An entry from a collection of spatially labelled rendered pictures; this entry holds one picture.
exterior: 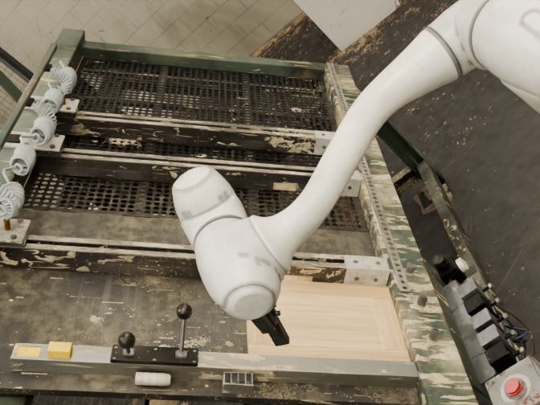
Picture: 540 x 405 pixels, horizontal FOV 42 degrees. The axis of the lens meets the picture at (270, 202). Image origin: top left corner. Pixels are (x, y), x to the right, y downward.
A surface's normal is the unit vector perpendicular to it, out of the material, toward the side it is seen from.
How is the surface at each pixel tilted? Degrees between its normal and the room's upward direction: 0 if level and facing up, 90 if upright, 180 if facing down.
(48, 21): 90
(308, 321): 50
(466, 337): 0
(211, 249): 10
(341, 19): 90
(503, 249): 0
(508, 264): 0
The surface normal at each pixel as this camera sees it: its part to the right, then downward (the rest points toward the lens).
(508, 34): -0.92, -0.14
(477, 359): -0.69, -0.59
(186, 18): -0.07, 0.64
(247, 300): 0.18, 0.61
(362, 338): 0.12, -0.83
